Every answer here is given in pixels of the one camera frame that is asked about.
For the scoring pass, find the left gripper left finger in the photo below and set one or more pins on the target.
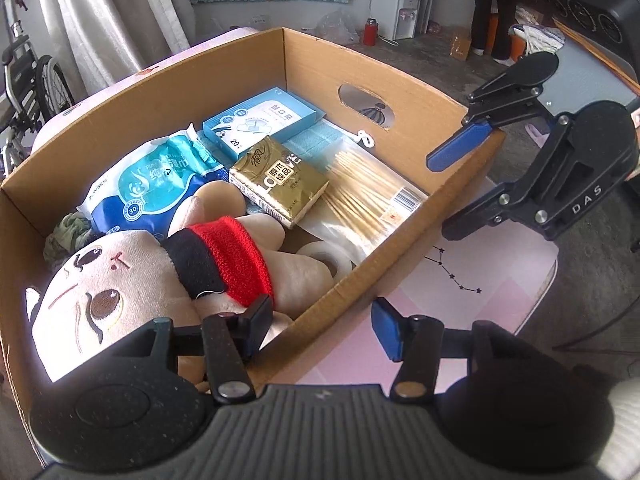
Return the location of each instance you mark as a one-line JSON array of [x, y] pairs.
[[225, 341]]

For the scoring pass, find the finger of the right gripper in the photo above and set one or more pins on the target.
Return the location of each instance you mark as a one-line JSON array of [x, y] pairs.
[[515, 201], [510, 97]]

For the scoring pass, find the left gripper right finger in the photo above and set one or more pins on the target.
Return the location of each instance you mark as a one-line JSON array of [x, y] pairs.
[[419, 342]]

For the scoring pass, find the plush doll black hair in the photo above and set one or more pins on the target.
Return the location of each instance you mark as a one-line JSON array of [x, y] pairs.
[[216, 259]]

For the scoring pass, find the gold tissue pack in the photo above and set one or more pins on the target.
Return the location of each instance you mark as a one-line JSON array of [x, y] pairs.
[[278, 181]]

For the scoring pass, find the small cardboard box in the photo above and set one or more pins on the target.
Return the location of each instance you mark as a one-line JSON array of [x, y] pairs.
[[460, 44]]

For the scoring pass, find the white tape roll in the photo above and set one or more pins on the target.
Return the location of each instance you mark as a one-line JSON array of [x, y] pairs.
[[334, 257]]

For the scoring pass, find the cotton swab pack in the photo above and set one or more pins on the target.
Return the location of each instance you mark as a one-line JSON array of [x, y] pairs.
[[364, 203]]

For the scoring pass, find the white water dispenser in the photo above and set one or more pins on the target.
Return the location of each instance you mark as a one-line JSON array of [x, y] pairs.
[[396, 19]]

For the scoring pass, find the red thermos bottle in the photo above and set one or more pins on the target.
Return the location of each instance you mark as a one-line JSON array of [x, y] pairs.
[[370, 32]]

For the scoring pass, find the blue wet wipes pack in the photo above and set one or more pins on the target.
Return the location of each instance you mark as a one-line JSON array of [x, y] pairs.
[[143, 190]]

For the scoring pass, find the clear plastic bag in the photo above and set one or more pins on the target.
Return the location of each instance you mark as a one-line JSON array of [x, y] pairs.
[[338, 27]]

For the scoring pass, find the green crumpled cloth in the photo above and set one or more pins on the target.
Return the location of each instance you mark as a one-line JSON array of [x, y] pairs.
[[72, 233]]

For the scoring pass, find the teal woven towel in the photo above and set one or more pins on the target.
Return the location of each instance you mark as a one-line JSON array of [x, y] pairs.
[[311, 142]]

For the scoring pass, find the blue face mask box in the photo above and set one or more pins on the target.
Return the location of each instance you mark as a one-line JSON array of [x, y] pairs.
[[275, 113]]

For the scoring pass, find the wheelchair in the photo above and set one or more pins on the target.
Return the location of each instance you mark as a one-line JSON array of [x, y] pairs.
[[34, 90]]

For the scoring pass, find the white curtain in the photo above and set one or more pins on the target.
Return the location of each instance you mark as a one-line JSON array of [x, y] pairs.
[[101, 42]]

